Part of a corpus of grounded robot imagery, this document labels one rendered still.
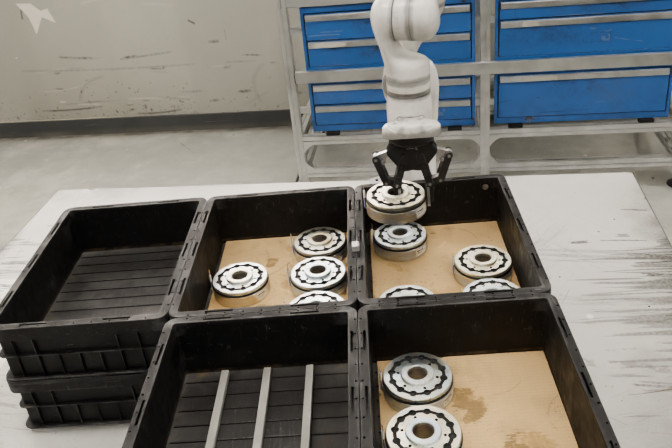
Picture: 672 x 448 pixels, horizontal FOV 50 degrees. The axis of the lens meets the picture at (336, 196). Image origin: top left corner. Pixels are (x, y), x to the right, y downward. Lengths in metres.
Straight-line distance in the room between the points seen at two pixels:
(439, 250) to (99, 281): 0.67
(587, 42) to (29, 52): 3.06
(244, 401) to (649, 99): 2.52
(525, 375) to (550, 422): 0.10
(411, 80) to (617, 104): 2.22
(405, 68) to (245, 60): 3.06
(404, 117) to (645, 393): 0.61
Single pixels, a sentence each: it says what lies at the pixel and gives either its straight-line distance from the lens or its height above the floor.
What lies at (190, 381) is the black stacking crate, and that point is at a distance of 1.21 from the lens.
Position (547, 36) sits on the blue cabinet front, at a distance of 3.15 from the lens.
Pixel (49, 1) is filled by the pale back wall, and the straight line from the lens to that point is 4.46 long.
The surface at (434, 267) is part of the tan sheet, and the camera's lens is 1.38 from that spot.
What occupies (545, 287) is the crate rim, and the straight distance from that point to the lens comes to 1.17.
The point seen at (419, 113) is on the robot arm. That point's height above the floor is 1.17.
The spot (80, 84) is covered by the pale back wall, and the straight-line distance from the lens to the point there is 4.55.
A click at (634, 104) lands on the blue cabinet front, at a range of 3.32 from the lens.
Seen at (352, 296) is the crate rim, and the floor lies 0.93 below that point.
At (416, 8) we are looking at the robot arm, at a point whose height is 1.33.
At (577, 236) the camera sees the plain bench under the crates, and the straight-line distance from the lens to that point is 1.73.
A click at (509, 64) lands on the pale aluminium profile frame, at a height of 0.60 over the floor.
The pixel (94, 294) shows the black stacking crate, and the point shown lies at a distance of 1.48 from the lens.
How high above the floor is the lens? 1.61
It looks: 28 degrees down
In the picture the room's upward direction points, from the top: 6 degrees counter-clockwise
